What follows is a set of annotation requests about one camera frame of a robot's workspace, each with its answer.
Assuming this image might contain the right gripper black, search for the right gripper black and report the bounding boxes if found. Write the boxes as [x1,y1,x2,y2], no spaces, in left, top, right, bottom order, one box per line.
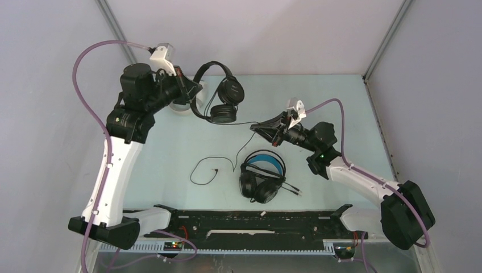
[250,111,318,153]

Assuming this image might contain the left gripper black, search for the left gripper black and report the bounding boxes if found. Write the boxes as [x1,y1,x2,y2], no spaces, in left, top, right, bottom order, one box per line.
[144,65,202,114]

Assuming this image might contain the black and blue gaming headset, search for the black and blue gaming headset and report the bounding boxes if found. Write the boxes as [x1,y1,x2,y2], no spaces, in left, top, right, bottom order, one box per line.
[239,149,286,204]

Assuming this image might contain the thin black headphone cable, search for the thin black headphone cable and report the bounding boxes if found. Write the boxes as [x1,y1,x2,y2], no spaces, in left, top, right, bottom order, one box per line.
[189,81,264,186]

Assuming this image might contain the small black on-ear headphones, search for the small black on-ear headphones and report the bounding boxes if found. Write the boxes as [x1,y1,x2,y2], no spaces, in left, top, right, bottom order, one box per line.
[190,61,245,124]

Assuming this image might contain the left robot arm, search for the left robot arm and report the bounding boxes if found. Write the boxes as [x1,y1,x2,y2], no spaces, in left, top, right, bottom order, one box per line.
[68,63,202,250]

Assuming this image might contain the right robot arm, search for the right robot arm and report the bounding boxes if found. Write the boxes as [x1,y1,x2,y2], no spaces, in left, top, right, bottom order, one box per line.
[250,111,435,250]

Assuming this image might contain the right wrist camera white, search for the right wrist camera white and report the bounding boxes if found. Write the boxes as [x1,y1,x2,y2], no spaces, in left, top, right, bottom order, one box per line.
[286,97,306,129]

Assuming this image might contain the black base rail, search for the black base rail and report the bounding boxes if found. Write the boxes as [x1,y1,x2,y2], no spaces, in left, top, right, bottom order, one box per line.
[164,210,368,252]

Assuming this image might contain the aluminium frame post right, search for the aluminium frame post right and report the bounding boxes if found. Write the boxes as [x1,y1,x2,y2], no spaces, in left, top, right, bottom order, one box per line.
[363,0,415,84]

